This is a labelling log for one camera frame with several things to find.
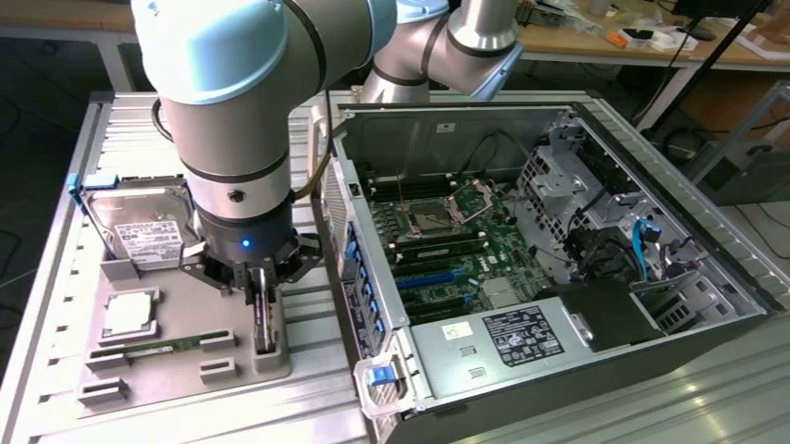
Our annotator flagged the blue data wire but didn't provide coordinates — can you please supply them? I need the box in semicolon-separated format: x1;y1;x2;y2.
629;216;662;283

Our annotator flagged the grey case handle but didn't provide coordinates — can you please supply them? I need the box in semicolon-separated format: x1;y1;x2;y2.
306;104;349;186

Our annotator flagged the open black PC case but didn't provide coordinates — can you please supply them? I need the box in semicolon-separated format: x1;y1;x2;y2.
306;99;774;444

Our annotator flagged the CPU socket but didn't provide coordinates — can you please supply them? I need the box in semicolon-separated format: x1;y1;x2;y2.
403;198;458;240

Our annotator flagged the green RAM stick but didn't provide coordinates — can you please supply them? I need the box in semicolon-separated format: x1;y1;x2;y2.
91;333;227;362

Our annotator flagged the open metal socket cover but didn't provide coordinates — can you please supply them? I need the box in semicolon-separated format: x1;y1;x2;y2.
445;178;499;223

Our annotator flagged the clear case handle blue latch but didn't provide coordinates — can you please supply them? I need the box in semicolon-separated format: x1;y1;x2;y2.
353;353;414;420

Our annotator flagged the perforated metal disk bay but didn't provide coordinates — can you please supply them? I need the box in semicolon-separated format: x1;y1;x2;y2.
515;145;610;278

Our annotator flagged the white and black desk item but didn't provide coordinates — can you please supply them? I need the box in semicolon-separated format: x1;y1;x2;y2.
607;26;700;52

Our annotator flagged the hard disk with blue carrier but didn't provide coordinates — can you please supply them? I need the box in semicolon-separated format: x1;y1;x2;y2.
64;171;203;272

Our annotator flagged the black plastic shroud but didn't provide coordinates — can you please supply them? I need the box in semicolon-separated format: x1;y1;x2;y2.
534;281;668;355

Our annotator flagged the grey plastic parts rack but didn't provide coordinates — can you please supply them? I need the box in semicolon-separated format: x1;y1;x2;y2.
71;253;295;421

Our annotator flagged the silver chipset heatsink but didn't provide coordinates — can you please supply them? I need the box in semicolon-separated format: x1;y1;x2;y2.
481;278;523;309

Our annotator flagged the thin black arched wire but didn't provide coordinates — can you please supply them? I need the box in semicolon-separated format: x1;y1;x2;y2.
459;131;534;179

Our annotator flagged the silver CPU chip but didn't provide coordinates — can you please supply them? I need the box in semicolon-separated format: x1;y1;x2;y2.
102;293;156;334

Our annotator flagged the grey power supply unit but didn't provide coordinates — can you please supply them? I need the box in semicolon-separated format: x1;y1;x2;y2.
406;295;598;401

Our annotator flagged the black monitor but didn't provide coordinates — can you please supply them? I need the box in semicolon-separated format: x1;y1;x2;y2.
672;0;773;19

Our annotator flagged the RAM stick with grey label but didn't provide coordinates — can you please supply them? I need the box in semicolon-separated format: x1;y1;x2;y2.
394;240;489;264

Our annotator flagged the dark grey equipment box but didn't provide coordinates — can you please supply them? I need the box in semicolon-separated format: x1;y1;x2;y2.
702;142;790;204

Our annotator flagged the black stand pole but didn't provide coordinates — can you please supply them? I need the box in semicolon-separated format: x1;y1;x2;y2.
694;0;777;93

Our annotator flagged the black graphics card metal bracket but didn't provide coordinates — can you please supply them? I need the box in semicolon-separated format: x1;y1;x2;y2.
251;267;279;356

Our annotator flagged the black wire bundle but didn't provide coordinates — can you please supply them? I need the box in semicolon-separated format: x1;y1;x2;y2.
565;226;637;283

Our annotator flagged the black expansion slot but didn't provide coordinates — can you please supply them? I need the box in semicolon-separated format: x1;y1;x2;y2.
403;295;477;314

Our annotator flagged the blue expansion slot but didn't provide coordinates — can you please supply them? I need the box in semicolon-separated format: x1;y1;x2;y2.
394;270;462;290

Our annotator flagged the green motherboard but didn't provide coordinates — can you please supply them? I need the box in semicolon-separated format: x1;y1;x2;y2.
367;170;557;325

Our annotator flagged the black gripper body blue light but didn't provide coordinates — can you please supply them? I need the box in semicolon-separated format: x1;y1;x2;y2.
196;203;302;278

